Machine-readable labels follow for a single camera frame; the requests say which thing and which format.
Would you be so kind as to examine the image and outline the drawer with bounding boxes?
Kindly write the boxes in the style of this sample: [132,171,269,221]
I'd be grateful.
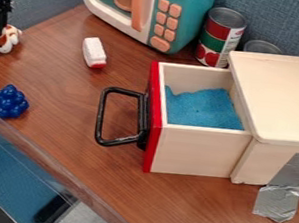
[89,54,261,184]

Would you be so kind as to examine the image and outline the white and brown plush dog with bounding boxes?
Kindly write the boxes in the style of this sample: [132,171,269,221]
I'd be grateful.
[0,22,25,57]

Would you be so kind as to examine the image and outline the blue toy grapes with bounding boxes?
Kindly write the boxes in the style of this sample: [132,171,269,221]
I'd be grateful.
[0,83,33,122]

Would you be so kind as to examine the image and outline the white and red toy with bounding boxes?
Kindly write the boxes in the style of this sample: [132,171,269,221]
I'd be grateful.
[79,35,111,71]

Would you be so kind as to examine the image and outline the toy microwave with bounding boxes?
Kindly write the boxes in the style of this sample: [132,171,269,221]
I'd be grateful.
[73,0,218,60]

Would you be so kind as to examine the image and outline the red and green can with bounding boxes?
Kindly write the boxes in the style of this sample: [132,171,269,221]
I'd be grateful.
[193,4,251,71]

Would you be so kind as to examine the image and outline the blue cloth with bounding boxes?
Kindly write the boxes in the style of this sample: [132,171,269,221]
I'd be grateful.
[160,81,250,133]

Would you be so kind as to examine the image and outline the silver can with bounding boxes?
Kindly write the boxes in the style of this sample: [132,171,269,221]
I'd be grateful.
[241,38,284,57]

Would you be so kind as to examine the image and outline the cabinet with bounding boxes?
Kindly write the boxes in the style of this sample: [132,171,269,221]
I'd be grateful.
[213,48,299,192]

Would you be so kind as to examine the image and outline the grey tape strip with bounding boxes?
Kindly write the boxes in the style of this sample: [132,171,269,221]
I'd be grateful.
[251,147,299,223]

